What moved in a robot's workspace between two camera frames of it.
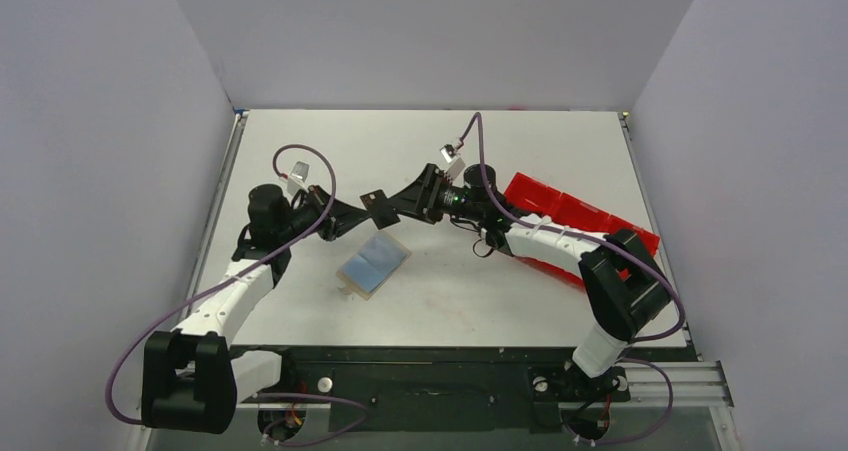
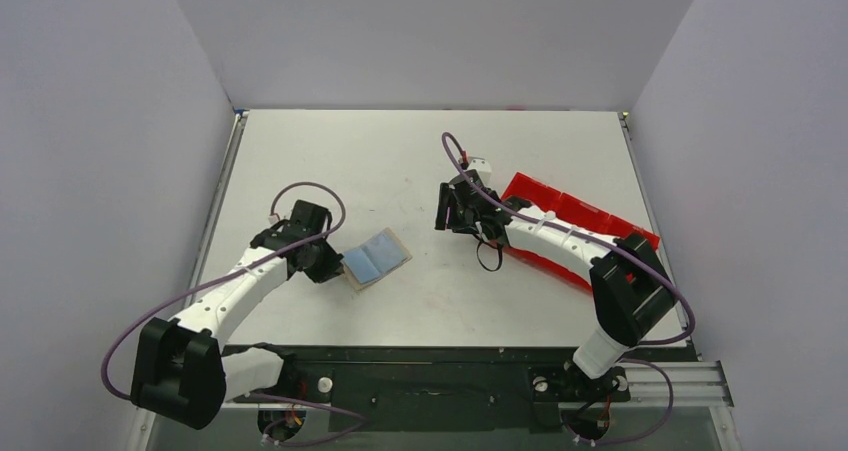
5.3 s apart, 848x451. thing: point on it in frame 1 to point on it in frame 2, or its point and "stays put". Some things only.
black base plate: (440, 388) stays put
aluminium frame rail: (649, 384) stays put
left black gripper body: (301, 220) to (324, 262)
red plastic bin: (539, 200) stays put
